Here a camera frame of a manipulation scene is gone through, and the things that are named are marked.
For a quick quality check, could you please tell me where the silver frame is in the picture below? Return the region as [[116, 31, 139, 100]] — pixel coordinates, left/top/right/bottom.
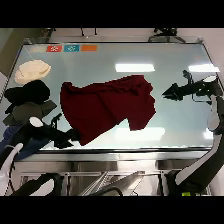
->
[[6, 33, 221, 197]]

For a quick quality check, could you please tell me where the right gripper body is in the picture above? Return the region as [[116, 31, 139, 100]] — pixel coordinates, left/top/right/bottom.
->
[[175, 82, 201, 101]]

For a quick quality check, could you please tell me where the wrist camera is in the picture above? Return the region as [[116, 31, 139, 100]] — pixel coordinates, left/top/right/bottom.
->
[[182, 69, 195, 85], [49, 112, 64, 130]]

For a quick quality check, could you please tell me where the black garment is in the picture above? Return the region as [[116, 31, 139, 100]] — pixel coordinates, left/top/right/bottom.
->
[[3, 79, 52, 107]]

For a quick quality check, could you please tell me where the blue garment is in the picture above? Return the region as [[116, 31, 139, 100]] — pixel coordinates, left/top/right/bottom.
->
[[0, 124, 51, 162]]

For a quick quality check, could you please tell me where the cream garment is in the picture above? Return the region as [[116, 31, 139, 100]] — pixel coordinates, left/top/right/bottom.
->
[[13, 59, 53, 86]]

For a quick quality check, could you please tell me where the dark red T-shirt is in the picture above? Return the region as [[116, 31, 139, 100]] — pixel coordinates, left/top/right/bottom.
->
[[59, 74, 158, 147]]

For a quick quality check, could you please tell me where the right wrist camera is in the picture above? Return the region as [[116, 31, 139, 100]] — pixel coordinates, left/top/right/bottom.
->
[[182, 69, 195, 85]]

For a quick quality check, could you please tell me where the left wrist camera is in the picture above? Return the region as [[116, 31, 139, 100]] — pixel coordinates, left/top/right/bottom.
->
[[49, 112, 64, 130]]

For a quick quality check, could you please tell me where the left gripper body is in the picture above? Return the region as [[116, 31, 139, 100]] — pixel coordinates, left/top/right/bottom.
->
[[52, 128, 81, 150]]

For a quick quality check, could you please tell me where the olive green garment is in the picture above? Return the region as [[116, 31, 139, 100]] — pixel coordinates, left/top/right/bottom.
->
[[2, 99, 58, 127]]

